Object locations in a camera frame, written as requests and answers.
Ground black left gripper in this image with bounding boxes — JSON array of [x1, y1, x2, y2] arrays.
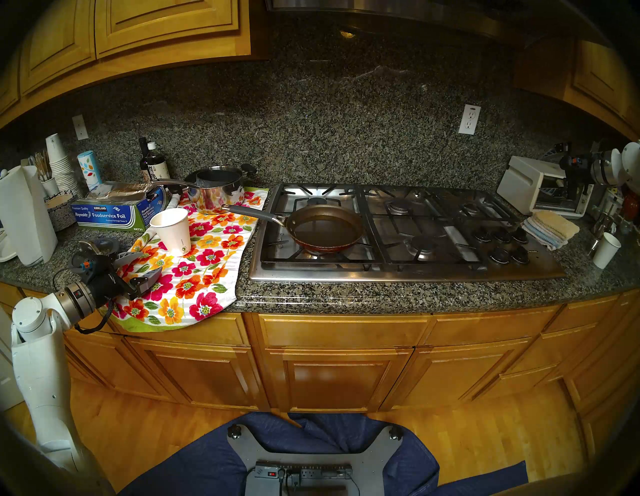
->
[[85, 251, 164, 307]]

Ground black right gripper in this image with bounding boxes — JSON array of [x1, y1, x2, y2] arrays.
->
[[542, 143, 593, 202]]

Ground white paper cup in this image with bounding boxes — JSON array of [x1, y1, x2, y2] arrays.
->
[[593, 232, 622, 270], [149, 207, 192, 257]]

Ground white utensil holder cup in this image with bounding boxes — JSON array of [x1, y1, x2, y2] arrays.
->
[[30, 151, 61, 197]]

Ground white toaster oven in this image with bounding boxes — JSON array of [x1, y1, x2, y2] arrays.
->
[[496, 155, 595, 219]]

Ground folded yellow cloth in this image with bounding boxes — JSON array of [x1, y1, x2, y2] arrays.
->
[[531, 210, 581, 241]]

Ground white decorated jar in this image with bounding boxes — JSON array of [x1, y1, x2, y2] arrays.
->
[[600, 187, 626, 218]]

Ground blue foil sheet box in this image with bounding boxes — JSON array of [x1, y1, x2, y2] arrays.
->
[[71, 181, 168, 232]]

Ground floral kitchen towel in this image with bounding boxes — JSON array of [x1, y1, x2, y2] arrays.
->
[[102, 186, 270, 333]]

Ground chrome metal tool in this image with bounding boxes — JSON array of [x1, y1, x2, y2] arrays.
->
[[590, 210, 616, 253]]

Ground folded blue cloth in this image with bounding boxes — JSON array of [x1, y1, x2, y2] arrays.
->
[[522, 216, 568, 252]]

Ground black cast iron grate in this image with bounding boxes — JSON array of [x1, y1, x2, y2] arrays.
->
[[452, 190, 523, 224], [357, 184, 478, 263], [260, 183, 378, 265]]

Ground stainless steel gas cooktop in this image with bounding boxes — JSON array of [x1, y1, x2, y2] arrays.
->
[[248, 182, 567, 283]]

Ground soy sauce bottle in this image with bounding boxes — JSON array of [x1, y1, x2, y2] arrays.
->
[[145, 141, 171, 182]]

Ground wooden upper cabinet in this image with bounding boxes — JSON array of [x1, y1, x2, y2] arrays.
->
[[515, 37, 640, 138], [0, 0, 251, 128]]

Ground stainless steel saucepan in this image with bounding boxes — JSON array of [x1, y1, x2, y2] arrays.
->
[[150, 163, 258, 215]]

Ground patterned salt canister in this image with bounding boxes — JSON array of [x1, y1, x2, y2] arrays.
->
[[76, 151, 102, 190]]

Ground white paper towel roll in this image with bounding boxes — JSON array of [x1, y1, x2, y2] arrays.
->
[[0, 165, 58, 267]]

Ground stack of paper cups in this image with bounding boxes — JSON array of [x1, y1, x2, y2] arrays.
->
[[45, 133, 81, 197]]

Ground brown frying pan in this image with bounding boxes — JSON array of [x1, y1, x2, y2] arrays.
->
[[223, 204, 366, 254]]

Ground blue moving blanket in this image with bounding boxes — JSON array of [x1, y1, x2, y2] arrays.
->
[[119, 412, 529, 496]]

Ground wooden lower cabinets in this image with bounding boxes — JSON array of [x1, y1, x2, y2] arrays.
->
[[0, 282, 640, 451]]

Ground grey power strip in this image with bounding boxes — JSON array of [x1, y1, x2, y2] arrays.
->
[[255, 462, 353, 483]]

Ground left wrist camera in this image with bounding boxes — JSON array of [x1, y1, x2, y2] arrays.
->
[[72, 252, 102, 274]]

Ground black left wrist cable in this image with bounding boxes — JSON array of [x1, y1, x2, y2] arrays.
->
[[75, 301, 117, 335]]

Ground white wall outlet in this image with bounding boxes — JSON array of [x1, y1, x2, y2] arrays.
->
[[458, 104, 482, 136]]

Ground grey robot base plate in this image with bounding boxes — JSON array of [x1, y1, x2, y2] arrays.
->
[[227, 424, 403, 496]]

